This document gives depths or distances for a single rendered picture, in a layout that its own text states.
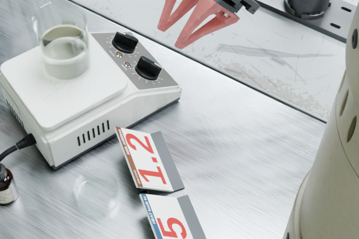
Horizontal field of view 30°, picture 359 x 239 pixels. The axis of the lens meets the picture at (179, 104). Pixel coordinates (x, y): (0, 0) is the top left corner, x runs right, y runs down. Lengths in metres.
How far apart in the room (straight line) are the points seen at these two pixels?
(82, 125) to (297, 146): 0.28
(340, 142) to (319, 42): 0.77
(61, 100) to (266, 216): 0.28
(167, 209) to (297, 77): 0.28
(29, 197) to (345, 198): 0.64
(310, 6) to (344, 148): 0.78
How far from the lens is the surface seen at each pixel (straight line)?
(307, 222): 0.28
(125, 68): 0.86
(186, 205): 0.82
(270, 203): 0.83
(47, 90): 0.82
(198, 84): 0.93
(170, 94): 0.87
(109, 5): 1.03
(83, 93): 0.81
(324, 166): 0.25
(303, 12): 1.01
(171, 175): 0.84
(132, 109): 0.84
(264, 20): 1.02
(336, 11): 1.04
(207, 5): 0.75
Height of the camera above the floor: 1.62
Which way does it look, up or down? 53 degrees down
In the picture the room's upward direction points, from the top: 2 degrees clockwise
